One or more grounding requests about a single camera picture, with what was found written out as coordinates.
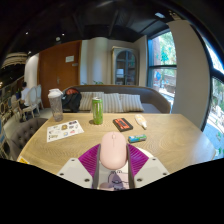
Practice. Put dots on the cream squeeze tube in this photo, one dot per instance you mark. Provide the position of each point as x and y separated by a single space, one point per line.
140 121

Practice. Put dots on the small teal pack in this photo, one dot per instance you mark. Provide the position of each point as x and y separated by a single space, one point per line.
137 138

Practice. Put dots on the clear shaker bottle white lid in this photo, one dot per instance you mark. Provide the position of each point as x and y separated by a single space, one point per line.
56 106

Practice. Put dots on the curved brown sofa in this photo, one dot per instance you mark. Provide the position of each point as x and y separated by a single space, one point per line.
153 98

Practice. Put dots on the black and red backpack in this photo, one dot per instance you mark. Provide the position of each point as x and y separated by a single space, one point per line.
71 100

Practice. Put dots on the white door sign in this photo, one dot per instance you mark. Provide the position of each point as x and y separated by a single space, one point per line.
69 58

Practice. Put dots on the dark-framed window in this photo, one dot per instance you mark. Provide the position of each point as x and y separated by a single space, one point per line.
163 66
216 100

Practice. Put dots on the group of ceiling spot lights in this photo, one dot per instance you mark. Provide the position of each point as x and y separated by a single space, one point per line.
58 39

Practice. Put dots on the pink computer mouse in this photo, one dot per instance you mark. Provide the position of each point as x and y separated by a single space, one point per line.
113 150

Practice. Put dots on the arched glass-door cabinet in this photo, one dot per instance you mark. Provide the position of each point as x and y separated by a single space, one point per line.
125 66

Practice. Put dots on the black and red box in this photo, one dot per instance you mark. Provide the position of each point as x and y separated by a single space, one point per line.
122 124

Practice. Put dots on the group of white chairs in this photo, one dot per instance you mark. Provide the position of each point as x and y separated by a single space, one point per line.
32 98

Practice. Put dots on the green drink can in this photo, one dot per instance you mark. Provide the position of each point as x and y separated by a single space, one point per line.
97 111

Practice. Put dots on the white sticker sheet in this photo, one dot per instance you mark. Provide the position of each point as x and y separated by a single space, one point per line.
65 130

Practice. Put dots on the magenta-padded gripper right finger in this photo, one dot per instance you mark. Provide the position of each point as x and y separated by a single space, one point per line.
151 170

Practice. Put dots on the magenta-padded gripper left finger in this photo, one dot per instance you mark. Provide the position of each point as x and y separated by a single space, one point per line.
75 171

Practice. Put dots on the striped cushion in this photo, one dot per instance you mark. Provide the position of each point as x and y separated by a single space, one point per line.
112 103
132 102
87 101

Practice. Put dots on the grey tufted armchair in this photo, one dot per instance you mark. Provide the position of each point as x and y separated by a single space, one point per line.
28 133

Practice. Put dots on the person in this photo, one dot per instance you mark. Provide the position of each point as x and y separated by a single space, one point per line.
24 95

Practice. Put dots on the brown wooden door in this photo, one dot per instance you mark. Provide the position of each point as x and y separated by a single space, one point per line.
55 73

